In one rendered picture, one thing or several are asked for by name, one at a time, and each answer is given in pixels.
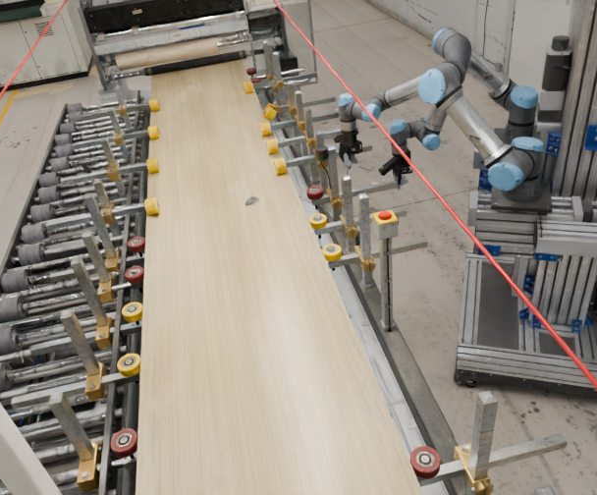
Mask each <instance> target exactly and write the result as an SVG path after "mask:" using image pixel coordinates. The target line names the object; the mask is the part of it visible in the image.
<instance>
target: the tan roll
mask: <svg viewBox="0 0 597 495"><path fill-rule="evenodd" d="M245 42H249V37H246V38H241V39H235V40H229V41H224V42H218V43H217V42H216V38H215V37H212V38H206V39H201V40H195V41H190V42H184V43H178V44H172V45H167V46H161V47H155V48H150V49H144V50H138V51H133V52H128V53H122V54H116V55H115V58H116V61H112V62H106V63H104V67H105V68H106V67H111V66H118V69H119V71H123V70H128V69H134V68H139V67H145V66H150V65H156V64H162V63H167V62H173V61H179V60H184V59H189V58H195V57H200V56H206V55H212V54H217V53H218V47H223V46H228V45H234V44H240V43H245Z"/></svg>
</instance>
